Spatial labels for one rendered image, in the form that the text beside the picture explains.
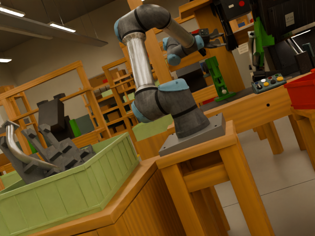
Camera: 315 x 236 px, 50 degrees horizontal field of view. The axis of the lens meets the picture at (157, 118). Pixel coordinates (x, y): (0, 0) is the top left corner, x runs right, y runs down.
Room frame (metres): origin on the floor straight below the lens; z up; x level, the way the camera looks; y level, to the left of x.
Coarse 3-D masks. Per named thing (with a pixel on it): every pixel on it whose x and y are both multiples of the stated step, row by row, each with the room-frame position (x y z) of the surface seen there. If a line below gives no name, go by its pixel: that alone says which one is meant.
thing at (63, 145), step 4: (60, 144) 1.64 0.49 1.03; (64, 144) 1.64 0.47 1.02; (68, 144) 1.60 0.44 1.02; (60, 148) 1.62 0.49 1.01; (64, 148) 1.60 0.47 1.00; (68, 148) 1.61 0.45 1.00; (84, 148) 1.67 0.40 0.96; (64, 152) 1.62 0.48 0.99; (76, 152) 1.70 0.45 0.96; (80, 152) 1.68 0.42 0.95; (84, 152) 1.66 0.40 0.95; (88, 152) 1.68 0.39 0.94; (80, 156) 1.68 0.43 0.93; (84, 156) 1.69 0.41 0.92
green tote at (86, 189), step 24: (96, 144) 1.74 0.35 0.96; (120, 144) 1.54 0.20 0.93; (72, 168) 1.13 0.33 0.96; (96, 168) 1.20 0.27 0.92; (120, 168) 1.43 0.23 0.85; (0, 192) 1.28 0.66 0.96; (24, 192) 1.16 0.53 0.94; (48, 192) 1.15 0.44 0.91; (72, 192) 1.13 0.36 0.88; (96, 192) 1.12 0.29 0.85; (0, 216) 1.19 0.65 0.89; (24, 216) 1.17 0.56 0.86; (48, 216) 1.15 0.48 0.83; (72, 216) 1.14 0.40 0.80
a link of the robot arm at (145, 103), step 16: (128, 16) 1.57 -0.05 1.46; (128, 32) 1.55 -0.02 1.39; (144, 32) 1.59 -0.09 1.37; (128, 48) 1.56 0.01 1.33; (144, 48) 1.55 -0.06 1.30; (144, 64) 1.51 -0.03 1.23; (144, 80) 1.47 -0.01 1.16; (144, 96) 1.43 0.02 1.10; (144, 112) 1.42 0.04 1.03; (160, 112) 1.40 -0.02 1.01
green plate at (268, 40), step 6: (258, 18) 1.85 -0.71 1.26; (258, 24) 1.85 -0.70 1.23; (258, 30) 1.85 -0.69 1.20; (264, 30) 1.86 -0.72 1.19; (258, 36) 1.86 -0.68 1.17; (264, 36) 1.86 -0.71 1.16; (270, 36) 1.85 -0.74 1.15; (258, 42) 1.88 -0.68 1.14; (264, 42) 1.86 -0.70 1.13; (270, 42) 1.86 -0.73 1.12; (258, 48) 1.89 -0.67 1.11
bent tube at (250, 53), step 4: (248, 32) 1.95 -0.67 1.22; (252, 32) 1.95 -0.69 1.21; (248, 36) 1.94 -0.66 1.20; (252, 36) 1.93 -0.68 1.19; (252, 40) 1.96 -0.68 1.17; (248, 44) 1.99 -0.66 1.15; (252, 44) 1.98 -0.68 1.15; (248, 48) 2.00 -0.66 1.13; (252, 48) 1.99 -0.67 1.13; (248, 52) 2.01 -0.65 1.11; (252, 52) 2.00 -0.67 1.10; (252, 56) 2.00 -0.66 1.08; (252, 60) 1.98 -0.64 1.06; (252, 64) 1.96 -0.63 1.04; (252, 68) 1.94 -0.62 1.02; (256, 68) 1.92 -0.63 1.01
